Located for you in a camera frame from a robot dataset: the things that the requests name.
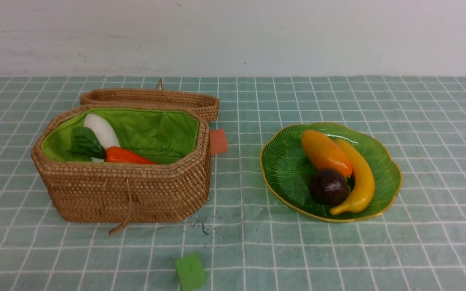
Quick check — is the checkered green tablecloth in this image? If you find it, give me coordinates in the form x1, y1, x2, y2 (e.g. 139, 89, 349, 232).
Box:
0, 76, 466, 291

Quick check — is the orange toy mango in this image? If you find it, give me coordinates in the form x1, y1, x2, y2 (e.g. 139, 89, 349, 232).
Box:
301, 129, 353, 178

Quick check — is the orange foam block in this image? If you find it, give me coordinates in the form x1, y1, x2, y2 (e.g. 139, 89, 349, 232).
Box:
210, 129, 228, 155

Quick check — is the green glass leaf plate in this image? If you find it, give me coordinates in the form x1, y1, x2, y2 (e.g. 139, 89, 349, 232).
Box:
259, 122, 403, 223

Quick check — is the white toy radish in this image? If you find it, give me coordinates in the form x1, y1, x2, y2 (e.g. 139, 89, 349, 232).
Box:
83, 114, 121, 153

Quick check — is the orange toy carrot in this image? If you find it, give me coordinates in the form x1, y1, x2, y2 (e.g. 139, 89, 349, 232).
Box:
70, 127, 157, 165

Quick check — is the green foam cube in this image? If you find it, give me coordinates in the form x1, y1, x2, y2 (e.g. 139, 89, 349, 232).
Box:
174, 253, 206, 291

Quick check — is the woven wicker basket green lining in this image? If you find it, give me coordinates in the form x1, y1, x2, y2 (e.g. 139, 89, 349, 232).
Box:
31, 105, 211, 235

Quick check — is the woven wicker basket lid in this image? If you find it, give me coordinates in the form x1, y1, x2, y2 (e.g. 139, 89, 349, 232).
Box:
80, 79, 220, 122

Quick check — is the purple toy mangosteen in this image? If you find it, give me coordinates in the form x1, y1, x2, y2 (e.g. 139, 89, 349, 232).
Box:
308, 168, 350, 206

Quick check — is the yellow toy banana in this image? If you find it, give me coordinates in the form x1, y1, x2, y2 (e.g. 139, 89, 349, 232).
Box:
329, 139, 375, 215

